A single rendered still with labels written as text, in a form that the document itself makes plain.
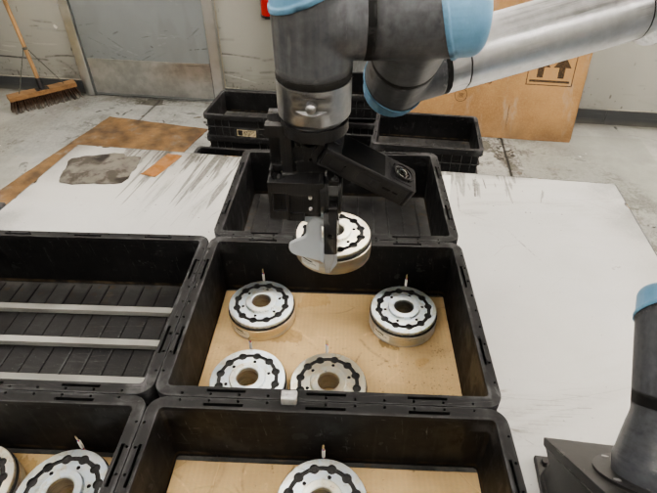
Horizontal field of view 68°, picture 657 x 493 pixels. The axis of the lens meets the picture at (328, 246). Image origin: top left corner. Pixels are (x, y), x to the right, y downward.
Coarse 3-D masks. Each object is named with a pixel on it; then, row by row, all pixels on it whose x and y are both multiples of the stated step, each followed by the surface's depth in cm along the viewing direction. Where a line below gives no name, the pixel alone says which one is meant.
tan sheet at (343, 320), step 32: (224, 320) 78; (320, 320) 78; (352, 320) 78; (224, 352) 73; (288, 352) 73; (320, 352) 73; (352, 352) 73; (384, 352) 73; (416, 352) 73; (448, 352) 73; (288, 384) 69; (384, 384) 69; (416, 384) 69; (448, 384) 69
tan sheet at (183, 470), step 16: (176, 464) 60; (192, 464) 60; (208, 464) 60; (224, 464) 60; (240, 464) 60; (256, 464) 60; (272, 464) 60; (176, 480) 58; (192, 480) 58; (208, 480) 58; (224, 480) 58; (240, 480) 58; (256, 480) 58; (272, 480) 58; (368, 480) 58; (384, 480) 58; (400, 480) 58; (416, 480) 58; (432, 480) 58; (448, 480) 58; (464, 480) 58
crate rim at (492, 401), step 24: (216, 240) 78; (240, 240) 78; (264, 240) 79; (288, 240) 78; (456, 264) 74; (192, 288) 70; (192, 312) 66; (480, 336) 63; (168, 360) 60; (480, 360) 60; (168, 384) 57
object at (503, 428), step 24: (168, 408) 55; (192, 408) 55; (216, 408) 55; (240, 408) 55; (264, 408) 55; (288, 408) 55; (312, 408) 55; (336, 408) 55; (360, 408) 55; (384, 408) 55; (408, 408) 55; (432, 408) 55; (456, 408) 55; (480, 408) 55; (144, 432) 52; (504, 432) 52; (144, 456) 51; (504, 456) 50; (120, 480) 48
